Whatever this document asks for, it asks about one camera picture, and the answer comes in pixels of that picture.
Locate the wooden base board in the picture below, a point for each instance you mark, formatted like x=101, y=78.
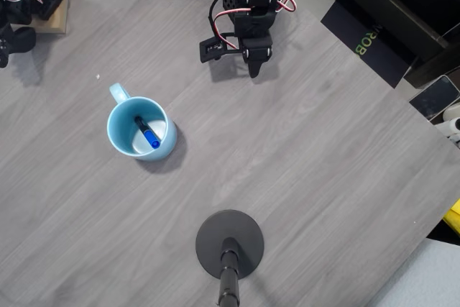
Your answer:
x=54, y=26

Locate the black gripper camera mount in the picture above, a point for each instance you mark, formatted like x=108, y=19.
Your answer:
x=210, y=50

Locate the black second robot arm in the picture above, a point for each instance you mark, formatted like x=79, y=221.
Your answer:
x=18, y=39

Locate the black smartphone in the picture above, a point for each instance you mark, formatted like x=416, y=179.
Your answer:
x=436, y=96

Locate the black box with green letters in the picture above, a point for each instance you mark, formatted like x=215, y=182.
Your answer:
x=345, y=19

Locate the light grey cloth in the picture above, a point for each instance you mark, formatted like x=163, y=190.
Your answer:
x=431, y=278

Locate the light blue ceramic mug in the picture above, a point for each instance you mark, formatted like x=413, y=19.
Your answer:
x=118, y=131

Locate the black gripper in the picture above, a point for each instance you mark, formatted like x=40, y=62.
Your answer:
x=257, y=52

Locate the yellow object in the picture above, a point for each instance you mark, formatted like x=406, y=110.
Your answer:
x=454, y=217

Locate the blue marker with black barrel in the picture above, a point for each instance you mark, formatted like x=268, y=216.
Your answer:
x=151, y=139

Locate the black round-base camera stand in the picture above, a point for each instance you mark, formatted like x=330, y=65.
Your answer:
x=215, y=228

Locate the white plastic device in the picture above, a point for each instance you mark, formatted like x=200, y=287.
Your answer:
x=453, y=113

